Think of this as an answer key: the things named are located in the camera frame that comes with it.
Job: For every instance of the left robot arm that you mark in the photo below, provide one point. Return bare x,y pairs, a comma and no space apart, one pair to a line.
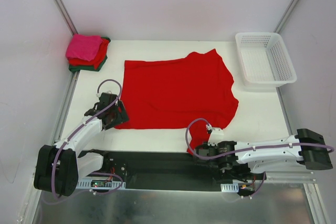
59,167

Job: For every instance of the folded green t shirt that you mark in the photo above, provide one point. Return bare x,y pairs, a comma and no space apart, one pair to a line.
75,69

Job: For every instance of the grey cable duct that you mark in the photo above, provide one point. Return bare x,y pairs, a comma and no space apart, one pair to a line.
230,188
100,184

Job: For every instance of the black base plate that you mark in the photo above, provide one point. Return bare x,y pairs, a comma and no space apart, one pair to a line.
171,171

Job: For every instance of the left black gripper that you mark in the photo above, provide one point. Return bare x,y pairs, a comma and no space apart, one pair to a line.
119,114

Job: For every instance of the left grey cable duct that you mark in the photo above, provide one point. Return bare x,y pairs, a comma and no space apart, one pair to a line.
100,184

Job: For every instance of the white plastic basket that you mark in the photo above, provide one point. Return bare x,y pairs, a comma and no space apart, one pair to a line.
264,61

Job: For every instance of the red t shirt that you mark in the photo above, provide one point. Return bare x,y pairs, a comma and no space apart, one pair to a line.
168,95
100,57

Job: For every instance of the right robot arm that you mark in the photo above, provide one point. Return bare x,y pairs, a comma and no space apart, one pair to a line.
243,160

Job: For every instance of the folded red t shirt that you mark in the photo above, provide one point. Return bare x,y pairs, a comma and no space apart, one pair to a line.
100,57

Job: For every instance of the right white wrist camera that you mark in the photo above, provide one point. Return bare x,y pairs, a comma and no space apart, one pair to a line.
216,135

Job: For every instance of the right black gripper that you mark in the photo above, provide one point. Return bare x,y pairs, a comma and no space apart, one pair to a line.
200,152

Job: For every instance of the right grey cable duct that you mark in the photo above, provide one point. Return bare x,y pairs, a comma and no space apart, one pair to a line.
230,188

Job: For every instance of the folded pink t shirt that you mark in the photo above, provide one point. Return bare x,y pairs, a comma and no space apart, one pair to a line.
83,47

